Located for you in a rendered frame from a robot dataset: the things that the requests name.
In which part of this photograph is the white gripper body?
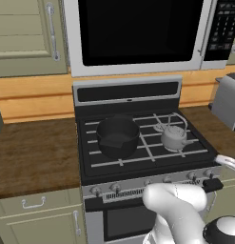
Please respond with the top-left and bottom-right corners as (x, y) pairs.
(214, 153), (235, 173)

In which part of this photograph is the beige base cupboard beside stove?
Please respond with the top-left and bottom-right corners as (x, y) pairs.
(206, 167), (235, 225)

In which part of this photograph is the grey metal kettle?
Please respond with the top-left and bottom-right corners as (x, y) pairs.
(160, 112), (195, 153)

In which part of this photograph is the silver black stove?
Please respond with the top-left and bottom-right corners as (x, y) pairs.
(72, 74), (224, 244)

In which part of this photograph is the silver toaster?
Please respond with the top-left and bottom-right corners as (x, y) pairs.
(207, 72), (235, 132)

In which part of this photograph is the black cooking pot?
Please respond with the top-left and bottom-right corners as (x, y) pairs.
(95, 114), (142, 160)

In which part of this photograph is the silver microwave oven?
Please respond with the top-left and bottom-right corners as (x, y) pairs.
(63, 0), (235, 78)

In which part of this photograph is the beige drawer front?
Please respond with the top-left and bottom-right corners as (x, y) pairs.
(0, 187), (84, 217)

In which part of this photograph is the beige base cupboard door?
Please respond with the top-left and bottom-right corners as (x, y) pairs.
(0, 210), (88, 244)

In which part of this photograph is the silver base cupboard handle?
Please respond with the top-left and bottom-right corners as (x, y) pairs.
(72, 210), (83, 237)

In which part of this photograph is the silver drawer handle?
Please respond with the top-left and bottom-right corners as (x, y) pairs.
(20, 195), (48, 211)

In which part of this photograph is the silver wall cupboard handle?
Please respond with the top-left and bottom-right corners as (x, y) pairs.
(45, 2), (62, 62)

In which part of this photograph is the beige wall cupboard door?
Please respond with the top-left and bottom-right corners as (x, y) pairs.
(0, 0), (69, 78)

